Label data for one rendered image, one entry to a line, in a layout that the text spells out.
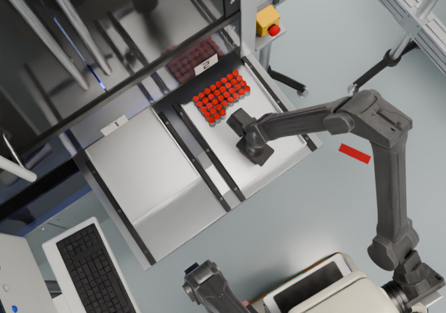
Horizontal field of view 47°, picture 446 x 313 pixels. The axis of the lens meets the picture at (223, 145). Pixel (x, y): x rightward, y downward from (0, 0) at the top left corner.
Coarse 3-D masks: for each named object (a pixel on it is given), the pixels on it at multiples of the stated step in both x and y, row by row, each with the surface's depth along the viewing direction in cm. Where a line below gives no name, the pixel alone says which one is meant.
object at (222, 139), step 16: (256, 80) 170; (256, 96) 170; (192, 112) 170; (256, 112) 169; (208, 128) 168; (224, 128) 168; (208, 144) 163; (224, 144) 166; (272, 144) 166; (288, 144) 166; (304, 144) 162; (224, 160) 165; (240, 160) 165; (272, 160) 164; (240, 176) 163; (256, 176) 160
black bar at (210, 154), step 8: (176, 104) 169; (184, 120) 167; (192, 128) 166; (200, 136) 166; (200, 144) 165; (208, 152) 164; (216, 160) 163; (224, 176) 162; (232, 184) 161; (240, 192) 160; (240, 200) 160
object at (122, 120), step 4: (124, 116) 153; (116, 120) 152; (120, 120) 154; (124, 120) 156; (112, 124) 153; (120, 124) 157; (104, 128) 152; (108, 128) 154; (112, 128) 155; (116, 128) 157; (104, 132) 154; (108, 132) 156
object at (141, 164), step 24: (144, 120) 170; (96, 144) 168; (120, 144) 168; (144, 144) 167; (168, 144) 167; (96, 168) 162; (120, 168) 166; (144, 168) 165; (168, 168) 165; (192, 168) 165; (120, 192) 164; (144, 192) 163; (168, 192) 163; (144, 216) 160
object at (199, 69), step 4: (212, 56) 157; (216, 56) 158; (212, 60) 159; (216, 60) 161; (200, 64) 156; (204, 64) 158; (208, 64) 160; (212, 64) 162; (196, 68) 157; (200, 68) 159; (196, 72) 159; (200, 72) 161
